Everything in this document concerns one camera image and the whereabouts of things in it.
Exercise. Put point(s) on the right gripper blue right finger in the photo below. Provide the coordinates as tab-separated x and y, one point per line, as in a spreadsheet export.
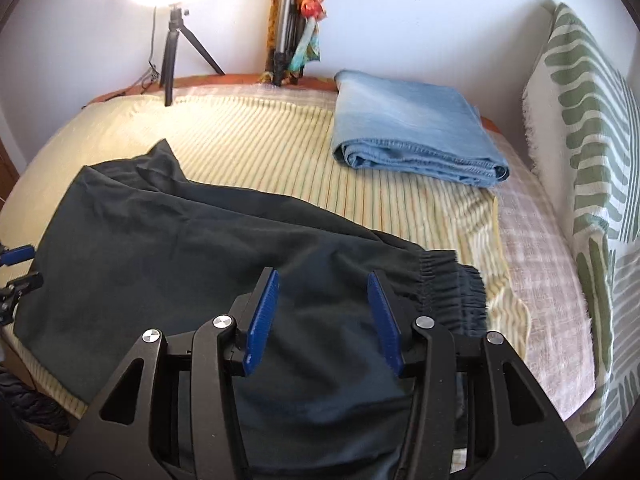
385	324

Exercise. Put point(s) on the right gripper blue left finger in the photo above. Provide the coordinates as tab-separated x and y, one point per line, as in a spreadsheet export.
260	310

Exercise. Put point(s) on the dark green pants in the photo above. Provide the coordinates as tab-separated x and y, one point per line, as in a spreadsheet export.
135	245

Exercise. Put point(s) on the pink checked blanket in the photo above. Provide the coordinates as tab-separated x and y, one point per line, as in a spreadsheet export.
515	219

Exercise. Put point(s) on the yellow striped bed sheet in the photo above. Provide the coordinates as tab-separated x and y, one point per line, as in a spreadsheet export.
276	142

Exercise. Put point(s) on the folded blue jeans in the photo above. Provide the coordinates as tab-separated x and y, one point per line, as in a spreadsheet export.
406	126

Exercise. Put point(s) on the green striped white pillow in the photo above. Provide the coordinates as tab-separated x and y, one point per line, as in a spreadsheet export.
582	128

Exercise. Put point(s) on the black mini tripod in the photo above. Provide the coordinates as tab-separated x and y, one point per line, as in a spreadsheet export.
177	29

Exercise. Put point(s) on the orange floral cloth strip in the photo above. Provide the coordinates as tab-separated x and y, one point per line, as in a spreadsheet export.
308	48

